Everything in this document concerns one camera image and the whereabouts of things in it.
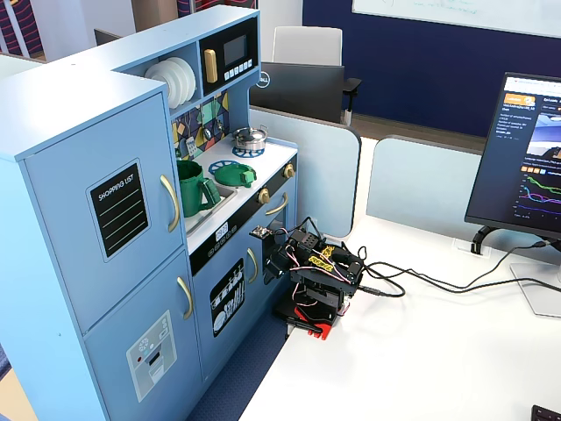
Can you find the red table clamp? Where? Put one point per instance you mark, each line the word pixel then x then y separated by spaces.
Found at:
pixel 316 326

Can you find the black five-joint robot arm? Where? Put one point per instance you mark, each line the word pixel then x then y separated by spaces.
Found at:
pixel 325 280

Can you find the small gripper camera board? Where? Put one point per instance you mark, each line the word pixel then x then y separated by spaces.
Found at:
pixel 261 232

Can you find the white office chair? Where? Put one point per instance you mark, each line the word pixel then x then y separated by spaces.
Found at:
pixel 307 46

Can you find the light blue desk divider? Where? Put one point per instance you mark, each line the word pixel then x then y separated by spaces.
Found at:
pixel 421 184
pixel 324 175

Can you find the gold stove knob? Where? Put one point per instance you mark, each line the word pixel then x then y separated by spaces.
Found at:
pixel 263 195
pixel 289 170

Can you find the black monitor with lit screen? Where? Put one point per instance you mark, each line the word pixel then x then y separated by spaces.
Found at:
pixel 521 153

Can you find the white wall whiteboard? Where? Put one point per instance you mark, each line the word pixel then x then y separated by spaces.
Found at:
pixel 460 13

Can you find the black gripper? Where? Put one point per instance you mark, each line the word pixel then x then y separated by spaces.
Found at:
pixel 273 262

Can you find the hanging toy grater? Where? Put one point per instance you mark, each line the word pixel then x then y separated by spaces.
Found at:
pixel 190 147

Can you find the silver monitor stand base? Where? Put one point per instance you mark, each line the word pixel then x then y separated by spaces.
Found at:
pixel 537 289

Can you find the blue toy kitchen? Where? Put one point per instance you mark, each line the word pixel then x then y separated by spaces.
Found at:
pixel 109 228

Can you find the steel toy pot with lid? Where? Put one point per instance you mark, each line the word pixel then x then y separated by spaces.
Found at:
pixel 250 138

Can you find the black keyboard corner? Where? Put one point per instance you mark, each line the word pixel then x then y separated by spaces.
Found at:
pixel 546 413

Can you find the white toy plate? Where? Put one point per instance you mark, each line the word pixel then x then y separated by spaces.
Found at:
pixel 173 85
pixel 154 78
pixel 189 79

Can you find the black toy microwave door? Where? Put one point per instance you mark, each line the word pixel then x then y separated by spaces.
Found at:
pixel 229 54

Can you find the black Dell monitor back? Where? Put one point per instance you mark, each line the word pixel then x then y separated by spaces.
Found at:
pixel 298 91

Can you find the hanging toy ladle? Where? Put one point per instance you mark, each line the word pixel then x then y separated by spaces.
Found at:
pixel 206 131

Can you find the dark office monitor back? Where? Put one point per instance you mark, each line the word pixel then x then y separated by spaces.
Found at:
pixel 105 37

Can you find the black shopping list chalkboard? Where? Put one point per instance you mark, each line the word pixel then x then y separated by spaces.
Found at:
pixel 119 209

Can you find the green plastic pitcher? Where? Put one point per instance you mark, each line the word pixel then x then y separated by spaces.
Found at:
pixel 193 190

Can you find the black chair armrest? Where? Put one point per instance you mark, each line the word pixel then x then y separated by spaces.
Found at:
pixel 352 85

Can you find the silver toy sink basin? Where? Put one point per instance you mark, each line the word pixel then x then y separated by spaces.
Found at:
pixel 206 215

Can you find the green plastic lid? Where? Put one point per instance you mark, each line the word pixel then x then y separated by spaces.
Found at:
pixel 233 174

